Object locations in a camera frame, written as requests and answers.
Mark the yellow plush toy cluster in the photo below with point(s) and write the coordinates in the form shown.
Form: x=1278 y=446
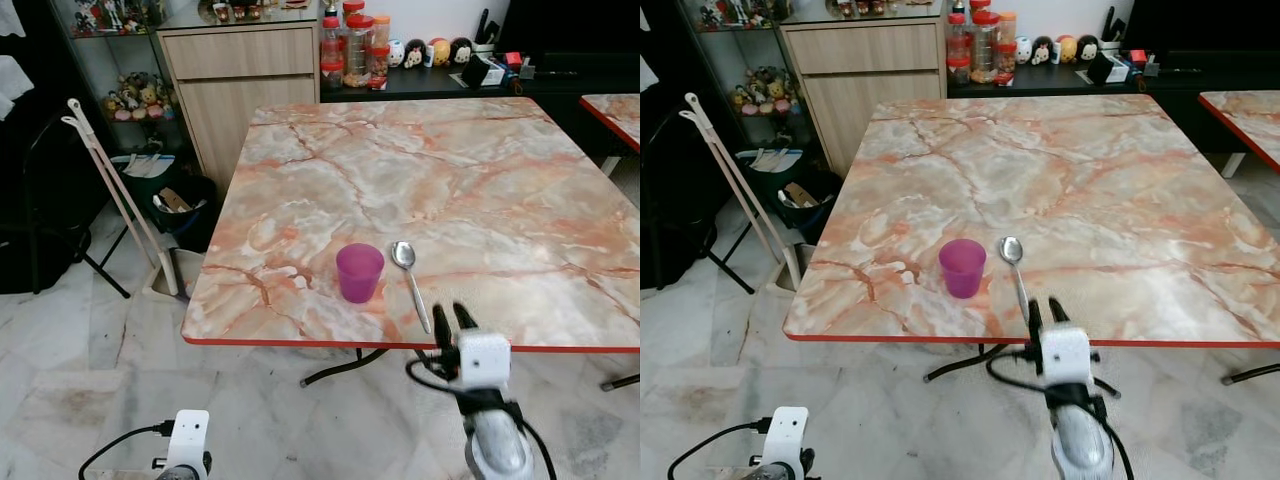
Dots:
x=765 y=90
x=140 y=97

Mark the black folding chair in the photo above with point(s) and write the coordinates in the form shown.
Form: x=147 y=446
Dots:
x=45 y=200
x=675 y=200

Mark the white folded drying rack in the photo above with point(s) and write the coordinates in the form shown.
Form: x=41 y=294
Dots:
x=115 y=185
x=735 y=180

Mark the yellow round plush toy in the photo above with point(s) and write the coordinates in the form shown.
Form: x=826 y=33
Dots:
x=1066 y=49
x=440 y=52

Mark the black waste bin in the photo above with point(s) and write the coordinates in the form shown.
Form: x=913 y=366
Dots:
x=815 y=220
x=190 y=225

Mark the small red box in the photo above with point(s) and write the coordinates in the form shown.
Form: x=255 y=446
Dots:
x=513 y=60
x=1137 y=57

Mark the white hanging cloth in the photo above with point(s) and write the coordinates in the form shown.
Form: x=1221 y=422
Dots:
x=648 y=75
x=14 y=85

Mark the steel spoon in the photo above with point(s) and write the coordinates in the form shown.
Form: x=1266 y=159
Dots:
x=1012 y=249
x=403 y=255

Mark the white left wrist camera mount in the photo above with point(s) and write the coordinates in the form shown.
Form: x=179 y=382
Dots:
x=788 y=432
x=188 y=435

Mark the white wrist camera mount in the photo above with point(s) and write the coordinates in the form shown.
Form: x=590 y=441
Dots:
x=188 y=435
x=788 y=432
x=485 y=360
x=1066 y=355

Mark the orange-lidded plastic jar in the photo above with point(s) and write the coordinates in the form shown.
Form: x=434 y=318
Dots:
x=380 y=50
x=1007 y=46

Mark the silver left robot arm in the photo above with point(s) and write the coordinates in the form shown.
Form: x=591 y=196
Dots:
x=780 y=473
x=182 y=473

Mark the black white round plush toy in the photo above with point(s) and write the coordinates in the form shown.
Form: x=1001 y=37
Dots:
x=1042 y=52
x=415 y=55

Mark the glass display shelf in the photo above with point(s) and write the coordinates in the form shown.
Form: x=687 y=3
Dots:
x=715 y=55
x=95 y=60

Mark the purple plastic cup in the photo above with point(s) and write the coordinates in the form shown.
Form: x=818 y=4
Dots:
x=962 y=268
x=359 y=272

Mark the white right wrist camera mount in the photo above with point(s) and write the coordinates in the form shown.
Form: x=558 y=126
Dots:
x=1066 y=355
x=485 y=360

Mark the black white box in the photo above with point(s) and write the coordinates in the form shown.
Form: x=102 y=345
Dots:
x=482 y=72
x=1108 y=68

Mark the black remote in stand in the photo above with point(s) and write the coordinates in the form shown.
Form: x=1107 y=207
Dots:
x=485 y=30
x=1111 y=26

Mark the large red-lidded plastic jar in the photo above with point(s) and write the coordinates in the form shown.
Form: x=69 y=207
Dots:
x=358 y=50
x=985 y=48

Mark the light wooden cabinet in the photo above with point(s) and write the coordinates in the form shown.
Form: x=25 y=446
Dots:
x=870 y=100
x=240 y=100

